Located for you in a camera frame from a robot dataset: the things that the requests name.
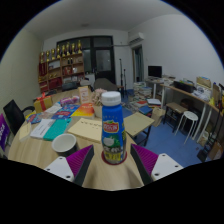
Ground brown wooden stool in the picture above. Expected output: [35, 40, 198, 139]
[163, 102, 188, 124]

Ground stack of books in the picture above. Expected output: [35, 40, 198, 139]
[132, 81, 154, 109]

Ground black office chair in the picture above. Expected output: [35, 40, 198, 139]
[2, 99, 36, 136]

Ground cardboard box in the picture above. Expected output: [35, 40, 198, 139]
[196, 76, 213, 88]

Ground white round stool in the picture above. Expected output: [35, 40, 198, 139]
[174, 110, 199, 136]

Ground black printer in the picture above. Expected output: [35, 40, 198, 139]
[173, 80, 198, 94]

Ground pink box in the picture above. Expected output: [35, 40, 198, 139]
[59, 95, 81, 107]

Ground yellow paper sheet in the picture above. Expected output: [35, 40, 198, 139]
[18, 121, 33, 142]

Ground black computer monitor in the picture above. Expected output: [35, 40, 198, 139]
[147, 65, 163, 79]

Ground flat round red coaster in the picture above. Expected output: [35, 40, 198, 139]
[100, 151, 128, 167]

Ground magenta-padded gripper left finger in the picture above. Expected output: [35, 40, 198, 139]
[44, 144, 95, 187]

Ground wooden side desk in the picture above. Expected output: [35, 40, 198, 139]
[159, 83, 224, 158]

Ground brown armchair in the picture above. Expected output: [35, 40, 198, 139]
[93, 78, 119, 92]

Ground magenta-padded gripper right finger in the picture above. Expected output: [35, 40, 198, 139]
[129, 143, 184, 186]

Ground blue drink bottle white cap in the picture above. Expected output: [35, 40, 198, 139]
[100, 90, 128, 166]

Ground white wall air conditioner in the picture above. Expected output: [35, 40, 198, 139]
[128, 32, 146, 46]

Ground blue booklet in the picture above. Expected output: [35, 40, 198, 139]
[51, 104, 81, 120]

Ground pink flowers in white pot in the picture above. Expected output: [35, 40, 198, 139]
[91, 88, 108, 119]

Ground orange book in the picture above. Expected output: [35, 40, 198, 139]
[70, 102, 96, 118]

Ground large yellow paper envelope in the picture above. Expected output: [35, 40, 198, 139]
[67, 117, 104, 144]

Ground black mug white inside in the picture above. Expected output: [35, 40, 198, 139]
[51, 133, 79, 158]

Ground yellow gift box red ribbon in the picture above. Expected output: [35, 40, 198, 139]
[33, 93, 54, 114]

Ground teal book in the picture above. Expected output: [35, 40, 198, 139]
[42, 118, 72, 142]

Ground wooden shelf unit with trophies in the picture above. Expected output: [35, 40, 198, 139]
[37, 39, 86, 94]

